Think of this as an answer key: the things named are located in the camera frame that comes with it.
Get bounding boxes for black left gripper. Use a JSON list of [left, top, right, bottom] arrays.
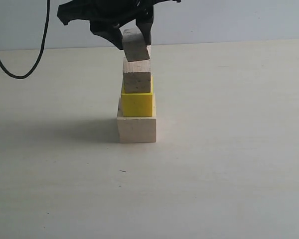
[[57, 0, 182, 50]]

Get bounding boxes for small wooden cube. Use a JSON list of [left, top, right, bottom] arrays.
[[122, 28, 150, 62]]

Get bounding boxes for yellow cube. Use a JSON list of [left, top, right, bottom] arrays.
[[121, 76, 155, 117]]

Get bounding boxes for medium wooden cube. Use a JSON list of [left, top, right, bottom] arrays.
[[123, 57, 151, 93]]

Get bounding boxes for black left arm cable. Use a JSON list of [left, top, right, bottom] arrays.
[[0, 0, 51, 80]]

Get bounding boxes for large pale wooden cube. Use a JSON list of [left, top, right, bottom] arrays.
[[117, 96, 157, 143]]

